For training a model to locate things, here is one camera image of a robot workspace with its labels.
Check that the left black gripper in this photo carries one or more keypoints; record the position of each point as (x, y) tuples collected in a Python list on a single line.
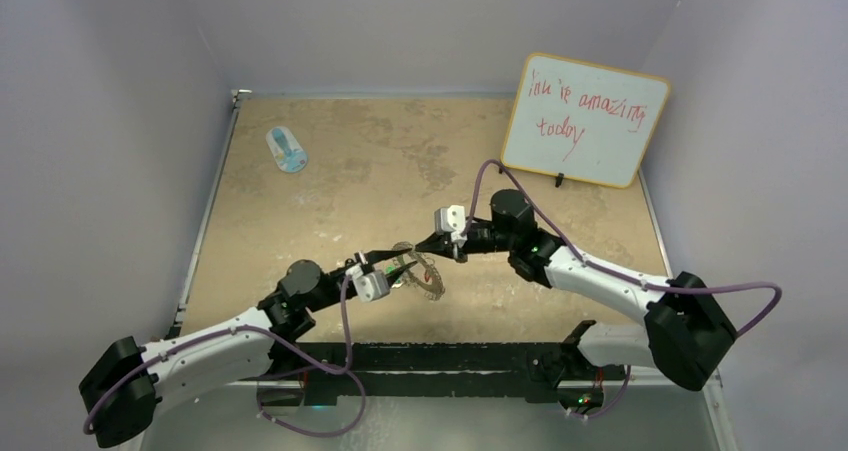
[(377, 256)]

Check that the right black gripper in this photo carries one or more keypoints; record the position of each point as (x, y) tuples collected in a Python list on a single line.
[(443, 245)]

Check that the metal disc with keyrings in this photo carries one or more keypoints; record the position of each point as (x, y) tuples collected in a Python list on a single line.
[(423, 275)]

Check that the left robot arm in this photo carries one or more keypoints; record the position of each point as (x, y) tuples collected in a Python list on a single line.
[(131, 384)]

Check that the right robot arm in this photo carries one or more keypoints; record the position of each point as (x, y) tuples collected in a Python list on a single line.
[(677, 327)]

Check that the blue white blister package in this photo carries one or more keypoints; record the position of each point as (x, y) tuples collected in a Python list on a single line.
[(289, 156)]

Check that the black base beam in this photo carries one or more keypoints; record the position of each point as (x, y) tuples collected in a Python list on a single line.
[(537, 372)]

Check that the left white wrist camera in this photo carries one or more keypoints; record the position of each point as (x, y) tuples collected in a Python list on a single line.
[(371, 284)]

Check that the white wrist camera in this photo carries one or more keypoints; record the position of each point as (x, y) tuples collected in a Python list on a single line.
[(450, 222), (371, 284)]

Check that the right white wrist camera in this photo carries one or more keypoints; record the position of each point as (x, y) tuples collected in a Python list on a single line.
[(450, 222)]

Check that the whiteboard with yellow frame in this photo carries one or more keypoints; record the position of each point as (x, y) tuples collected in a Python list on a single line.
[(582, 121)]

